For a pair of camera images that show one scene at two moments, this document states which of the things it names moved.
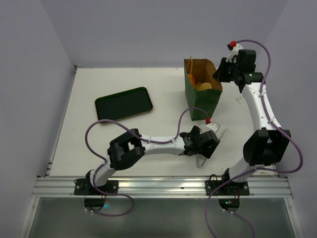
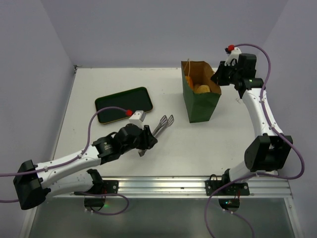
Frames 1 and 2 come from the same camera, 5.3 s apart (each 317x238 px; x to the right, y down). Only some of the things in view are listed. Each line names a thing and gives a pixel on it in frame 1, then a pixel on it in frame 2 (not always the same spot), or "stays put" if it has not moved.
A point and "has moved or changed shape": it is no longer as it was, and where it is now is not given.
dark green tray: x=124 y=104 stays put
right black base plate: x=232 y=188 stays put
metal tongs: x=215 y=127 -> x=164 y=123
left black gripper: x=207 y=152 -> x=148 y=140
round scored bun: x=203 y=86 has moved or changed shape
